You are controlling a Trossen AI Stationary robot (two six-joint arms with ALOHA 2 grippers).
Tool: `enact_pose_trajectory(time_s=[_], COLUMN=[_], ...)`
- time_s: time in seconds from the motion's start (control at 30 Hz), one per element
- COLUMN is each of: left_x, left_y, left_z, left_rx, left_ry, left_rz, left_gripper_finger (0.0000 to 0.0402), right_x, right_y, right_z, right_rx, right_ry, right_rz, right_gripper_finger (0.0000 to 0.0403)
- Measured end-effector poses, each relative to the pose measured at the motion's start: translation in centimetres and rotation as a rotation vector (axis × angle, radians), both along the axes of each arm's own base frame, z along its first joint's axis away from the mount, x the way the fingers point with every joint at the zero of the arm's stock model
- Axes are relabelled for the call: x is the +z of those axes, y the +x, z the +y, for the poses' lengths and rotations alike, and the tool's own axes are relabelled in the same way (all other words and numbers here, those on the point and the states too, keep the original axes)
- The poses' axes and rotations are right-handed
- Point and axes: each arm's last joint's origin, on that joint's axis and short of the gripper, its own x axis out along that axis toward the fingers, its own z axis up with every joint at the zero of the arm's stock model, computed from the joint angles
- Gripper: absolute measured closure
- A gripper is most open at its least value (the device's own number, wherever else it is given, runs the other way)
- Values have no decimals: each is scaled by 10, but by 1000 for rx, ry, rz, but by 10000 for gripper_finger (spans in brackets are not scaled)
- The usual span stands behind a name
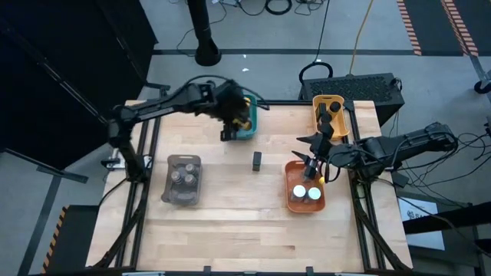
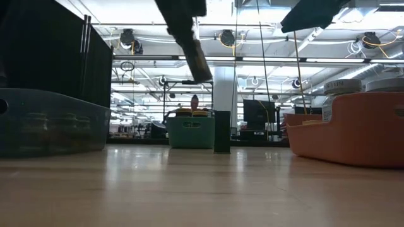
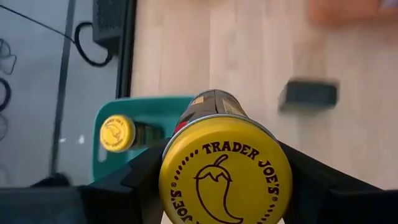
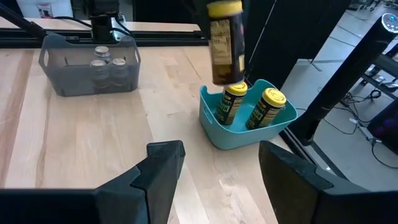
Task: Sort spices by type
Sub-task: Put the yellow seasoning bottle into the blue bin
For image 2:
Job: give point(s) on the white pillar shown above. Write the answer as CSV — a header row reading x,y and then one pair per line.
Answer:
x,y
224,88

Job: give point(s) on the black curtain partition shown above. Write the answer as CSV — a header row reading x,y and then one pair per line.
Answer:
x,y
47,47

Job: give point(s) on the person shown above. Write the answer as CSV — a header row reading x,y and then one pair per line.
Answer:
x,y
194,102

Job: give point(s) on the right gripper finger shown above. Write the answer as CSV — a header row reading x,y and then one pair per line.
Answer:
x,y
309,14

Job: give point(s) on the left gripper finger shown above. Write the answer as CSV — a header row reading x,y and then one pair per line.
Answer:
x,y
183,31

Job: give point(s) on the silver ventilation duct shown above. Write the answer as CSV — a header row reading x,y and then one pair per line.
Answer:
x,y
353,77

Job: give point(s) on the black monitor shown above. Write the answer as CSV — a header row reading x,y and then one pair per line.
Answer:
x,y
257,110

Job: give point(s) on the black ceiling spotlight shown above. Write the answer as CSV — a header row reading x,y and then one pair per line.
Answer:
x,y
371,40
127,37
227,38

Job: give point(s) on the black metal rack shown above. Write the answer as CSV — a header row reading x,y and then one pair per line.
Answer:
x,y
176,82

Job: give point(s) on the orange plastic bin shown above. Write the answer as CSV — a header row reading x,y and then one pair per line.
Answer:
x,y
363,138

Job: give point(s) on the ceiling light bar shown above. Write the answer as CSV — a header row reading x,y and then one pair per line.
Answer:
x,y
252,58

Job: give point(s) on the teal plastic bin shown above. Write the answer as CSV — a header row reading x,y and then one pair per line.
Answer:
x,y
176,138

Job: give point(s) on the grey translucent plastic bin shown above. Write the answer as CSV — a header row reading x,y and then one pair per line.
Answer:
x,y
12,138

